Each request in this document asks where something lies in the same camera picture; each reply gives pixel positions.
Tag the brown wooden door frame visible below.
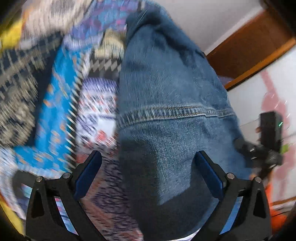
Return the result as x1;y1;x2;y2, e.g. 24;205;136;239
207;9;295;90

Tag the blue denim jacket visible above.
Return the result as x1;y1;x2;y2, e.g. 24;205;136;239
117;10;251;240

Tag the yellow printed blanket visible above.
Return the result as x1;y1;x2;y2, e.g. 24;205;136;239
1;19;23;53

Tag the blue patchwork bedspread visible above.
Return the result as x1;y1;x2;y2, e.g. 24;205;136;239
0;0;172;241

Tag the pink heart wall decoration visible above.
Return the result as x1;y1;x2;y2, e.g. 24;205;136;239
260;70;295;205

